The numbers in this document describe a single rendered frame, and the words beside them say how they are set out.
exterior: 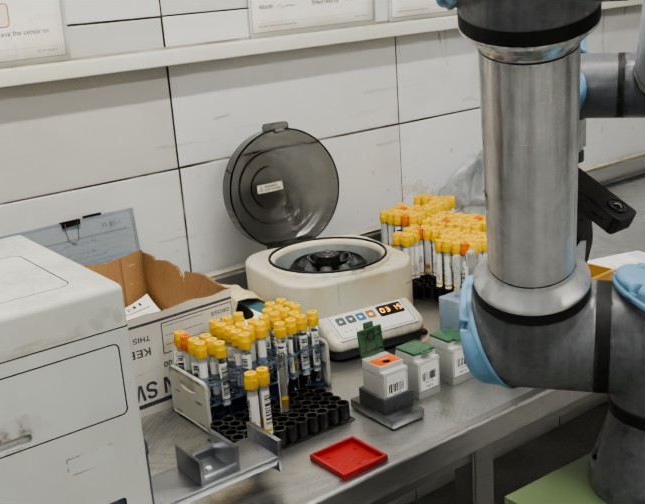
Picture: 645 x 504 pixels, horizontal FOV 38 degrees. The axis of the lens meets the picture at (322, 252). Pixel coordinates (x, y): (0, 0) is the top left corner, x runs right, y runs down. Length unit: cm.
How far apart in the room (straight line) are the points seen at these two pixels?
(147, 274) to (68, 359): 67
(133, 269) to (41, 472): 68
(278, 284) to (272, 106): 42
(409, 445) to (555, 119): 52
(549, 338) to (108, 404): 44
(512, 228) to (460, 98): 122
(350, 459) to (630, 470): 34
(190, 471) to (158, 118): 74
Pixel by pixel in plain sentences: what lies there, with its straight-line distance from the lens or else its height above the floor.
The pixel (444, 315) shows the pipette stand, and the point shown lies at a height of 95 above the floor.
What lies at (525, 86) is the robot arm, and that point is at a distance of 79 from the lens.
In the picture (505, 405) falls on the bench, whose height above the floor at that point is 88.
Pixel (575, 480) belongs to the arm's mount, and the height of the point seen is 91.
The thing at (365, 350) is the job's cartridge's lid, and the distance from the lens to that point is 125.
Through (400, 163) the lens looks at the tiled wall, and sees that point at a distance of 197.
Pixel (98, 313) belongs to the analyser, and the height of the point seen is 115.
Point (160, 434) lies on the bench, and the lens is 128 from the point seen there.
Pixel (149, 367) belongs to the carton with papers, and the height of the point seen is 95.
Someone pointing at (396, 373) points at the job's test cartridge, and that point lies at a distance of 123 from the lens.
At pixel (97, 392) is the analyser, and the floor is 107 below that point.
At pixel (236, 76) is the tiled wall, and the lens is 171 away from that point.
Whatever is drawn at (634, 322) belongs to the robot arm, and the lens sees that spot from 95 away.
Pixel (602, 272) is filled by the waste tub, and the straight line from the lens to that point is 152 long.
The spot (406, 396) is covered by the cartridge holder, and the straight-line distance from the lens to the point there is 124.
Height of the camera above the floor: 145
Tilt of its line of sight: 17 degrees down
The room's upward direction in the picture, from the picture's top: 4 degrees counter-clockwise
